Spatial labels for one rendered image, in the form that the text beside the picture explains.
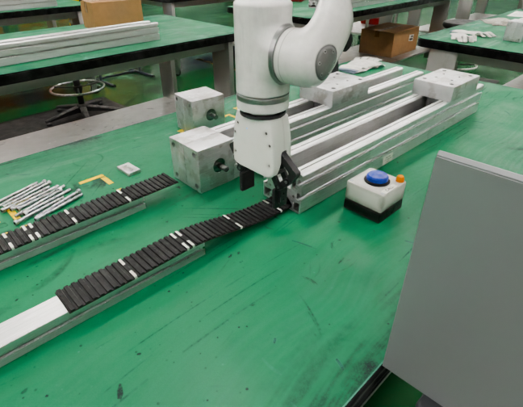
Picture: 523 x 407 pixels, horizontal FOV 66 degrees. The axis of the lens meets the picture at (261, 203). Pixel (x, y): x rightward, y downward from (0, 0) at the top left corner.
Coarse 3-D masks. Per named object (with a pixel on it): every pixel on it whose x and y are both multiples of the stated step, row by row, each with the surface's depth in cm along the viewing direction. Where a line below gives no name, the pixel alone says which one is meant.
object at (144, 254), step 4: (144, 248) 63; (136, 252) 62; (140, 252) 62; (144, 252) 62; (148, 252) 62; (140, 256) 61; (144, 256) 61; (148, 256) 61; (152, 256) 61; (156, 256) 61; (144, 260) 60; (148, 260) 60; (152, 260) 61; (156, 260) 60; (160, 260) 61; (148, 264) 60; (152, 264) 60; (156, 264) 60; (160, 264) 60; (152, 268) 59
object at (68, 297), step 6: (60, 288) 55; (66, 288) 55; (60, 294) 55; (66, 294) 55; (72, 294) 55; (66, 300) 54; (72, 300) 54; (78, 300) 54; (66, 306) 53; (72, 306) 53; (78, 306) 53; (72, 312) 52
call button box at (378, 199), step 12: (372, 168) 80; (348, 180) 76; (360, 180) 76; (348, 192) 76; (360, 192) 74; (372, 192) 72; (384, 192) 72; (396, 192) 74; (348, 204) 78; (360, 204) 76; (372, 204) 73; (384, 204) 72; (396, 204) 76; (372, 216) 74; (384, 216) 75
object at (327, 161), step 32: (416, 96) 109; (480, 96) 120; (352, 128) 91; (384, 128) 90; (416, 128) 98; (320, 160) 77; (352, 160) 82; (384, 160) 92; (288, 192) 77; (320, 192) 79
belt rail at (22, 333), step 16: (192, 256) 65; (160, 272) 61; (128, 288) 59; (48, 304) 54; (96, 304) 56; (112, 304) 57; (16, 320) 51; (32, 320) 51; (48, 320) 51; (64, 320) 53; (80, 320) 54; (0, 336) 49; (16, 336) 49; (32, 336) 50; (48, 336) 52; (0, 352) 48; (16, 352) 50
